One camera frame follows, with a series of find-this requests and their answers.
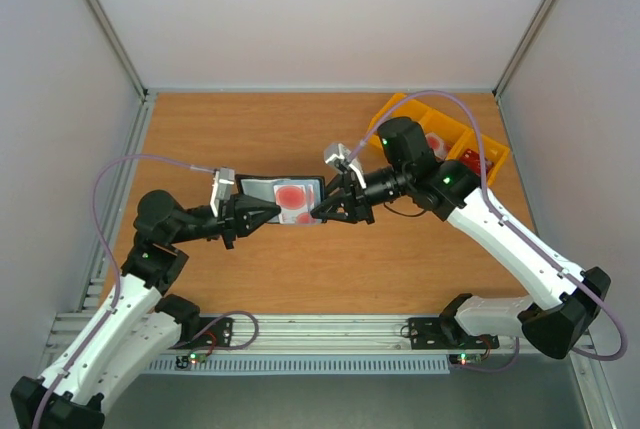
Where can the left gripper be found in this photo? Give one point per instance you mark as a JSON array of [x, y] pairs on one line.
[[234, 215]]

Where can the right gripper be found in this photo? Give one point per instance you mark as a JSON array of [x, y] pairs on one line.
[[359, 197]]

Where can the black card holder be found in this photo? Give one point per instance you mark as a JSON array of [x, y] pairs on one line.
[[262, 187]]

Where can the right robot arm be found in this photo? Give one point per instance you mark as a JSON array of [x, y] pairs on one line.
[[561, 299]]

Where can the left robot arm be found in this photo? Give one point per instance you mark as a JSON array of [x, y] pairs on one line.
[[140, 318]]

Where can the yellow bin with green cards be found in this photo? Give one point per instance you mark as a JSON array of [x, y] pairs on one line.
[[413, 109]]

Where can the red circle card stack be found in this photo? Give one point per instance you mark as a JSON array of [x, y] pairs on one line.
[[438, 145]]

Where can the yellow bin with circle cards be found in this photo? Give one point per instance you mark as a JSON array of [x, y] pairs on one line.
[[453, 132]]

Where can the yellow bin with red cards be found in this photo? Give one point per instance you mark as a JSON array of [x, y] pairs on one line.
[[492, 150]]

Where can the left circuit board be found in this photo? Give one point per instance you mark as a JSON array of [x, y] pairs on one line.
[[186, 361]]

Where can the circuit board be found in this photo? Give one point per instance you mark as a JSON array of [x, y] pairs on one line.
[[186, 361], [465, 358]]

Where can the right circuit board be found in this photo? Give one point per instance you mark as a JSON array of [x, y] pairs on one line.
[[465, 358]]

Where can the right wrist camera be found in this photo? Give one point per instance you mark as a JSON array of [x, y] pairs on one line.
[[338, 156]]

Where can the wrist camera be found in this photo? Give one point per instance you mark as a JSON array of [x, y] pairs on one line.
[[223, 182], [338, 156]]

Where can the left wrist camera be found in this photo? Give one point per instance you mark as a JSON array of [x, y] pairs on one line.
[[223, 182]]

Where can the front aluminium rail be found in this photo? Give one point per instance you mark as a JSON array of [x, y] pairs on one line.
[[296, 334]]

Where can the aluminium rail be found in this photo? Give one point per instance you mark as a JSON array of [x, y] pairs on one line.
[[112, 192], [296, 334]]

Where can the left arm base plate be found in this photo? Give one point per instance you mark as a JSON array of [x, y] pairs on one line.
[[225, 332]]

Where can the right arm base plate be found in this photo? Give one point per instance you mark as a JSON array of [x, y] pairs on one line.
[[427, 333]]

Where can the grey slotted cable duct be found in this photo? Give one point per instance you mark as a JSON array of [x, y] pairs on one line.
[[229, 365]]

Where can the left aluminium rail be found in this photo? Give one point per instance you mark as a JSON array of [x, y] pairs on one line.
[[112, 192]]

